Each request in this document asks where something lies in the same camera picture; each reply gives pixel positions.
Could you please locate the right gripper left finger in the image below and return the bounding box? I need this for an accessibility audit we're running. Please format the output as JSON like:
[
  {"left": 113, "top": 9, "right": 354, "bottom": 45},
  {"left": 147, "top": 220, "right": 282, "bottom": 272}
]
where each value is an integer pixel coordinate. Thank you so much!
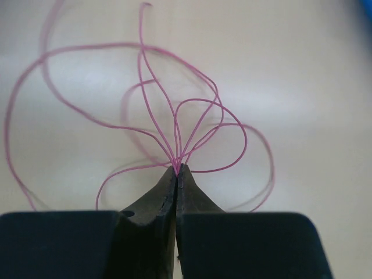
[{"left": 1, "top": 169, "right": 177, "bottom": 278}]

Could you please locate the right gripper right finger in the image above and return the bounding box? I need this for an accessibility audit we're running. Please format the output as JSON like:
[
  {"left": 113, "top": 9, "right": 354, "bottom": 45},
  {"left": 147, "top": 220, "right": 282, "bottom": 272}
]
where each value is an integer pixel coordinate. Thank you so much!
[{"left": 176, "top": 165, "right": 333, "bottom": 278}]

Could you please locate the wire bundle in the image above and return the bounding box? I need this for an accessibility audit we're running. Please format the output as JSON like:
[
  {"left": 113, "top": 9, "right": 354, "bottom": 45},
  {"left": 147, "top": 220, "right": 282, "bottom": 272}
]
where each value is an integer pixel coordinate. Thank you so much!
[{"left": 3, "top": 0, "right": 276, "bottom": 213}]

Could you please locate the large divided blue bin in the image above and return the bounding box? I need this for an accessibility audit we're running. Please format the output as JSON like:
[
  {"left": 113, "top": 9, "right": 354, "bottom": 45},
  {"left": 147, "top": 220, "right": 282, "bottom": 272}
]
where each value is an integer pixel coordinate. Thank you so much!
[{"left": 359, "top": 0, "right": 372, "bottom": 30}]

